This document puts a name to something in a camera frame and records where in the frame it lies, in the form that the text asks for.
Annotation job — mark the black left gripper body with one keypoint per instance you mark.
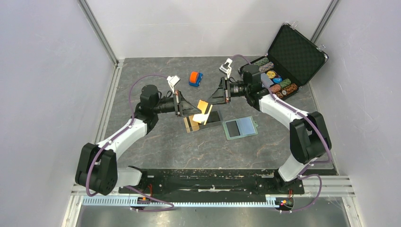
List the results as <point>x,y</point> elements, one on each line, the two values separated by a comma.
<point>177,100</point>

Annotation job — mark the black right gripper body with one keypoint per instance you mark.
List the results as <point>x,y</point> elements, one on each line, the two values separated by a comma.
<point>228,90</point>

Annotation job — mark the gold striped credit card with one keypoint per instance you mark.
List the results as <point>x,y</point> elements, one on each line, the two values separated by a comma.
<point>206,110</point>

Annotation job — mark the clear tray with cards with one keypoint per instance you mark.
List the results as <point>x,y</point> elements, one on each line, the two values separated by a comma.
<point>214,120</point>

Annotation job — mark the blue orange card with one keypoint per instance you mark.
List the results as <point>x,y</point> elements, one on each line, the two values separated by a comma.
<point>195,79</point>

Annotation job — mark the black credit card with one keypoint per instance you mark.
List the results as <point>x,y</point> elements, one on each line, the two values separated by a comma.
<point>232,129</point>

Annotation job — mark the green card holder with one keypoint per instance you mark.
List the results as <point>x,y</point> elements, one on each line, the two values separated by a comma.
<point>247,127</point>

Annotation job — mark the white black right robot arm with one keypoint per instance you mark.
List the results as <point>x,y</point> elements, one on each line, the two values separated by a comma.
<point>308,134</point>

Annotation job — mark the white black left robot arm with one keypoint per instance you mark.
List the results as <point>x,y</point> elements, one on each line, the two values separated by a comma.
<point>97,169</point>

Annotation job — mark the black poker chip case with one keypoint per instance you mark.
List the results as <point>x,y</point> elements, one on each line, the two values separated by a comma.
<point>290,63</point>

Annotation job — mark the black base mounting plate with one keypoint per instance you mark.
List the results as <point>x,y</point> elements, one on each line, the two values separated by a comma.
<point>215,185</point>

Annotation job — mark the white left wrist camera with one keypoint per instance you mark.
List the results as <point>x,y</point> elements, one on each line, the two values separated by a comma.
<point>173,81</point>

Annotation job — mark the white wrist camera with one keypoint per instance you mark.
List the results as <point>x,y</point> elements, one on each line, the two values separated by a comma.
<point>173,81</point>
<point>226,68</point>

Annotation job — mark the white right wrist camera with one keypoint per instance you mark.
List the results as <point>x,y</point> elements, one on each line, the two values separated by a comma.
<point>226,68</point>

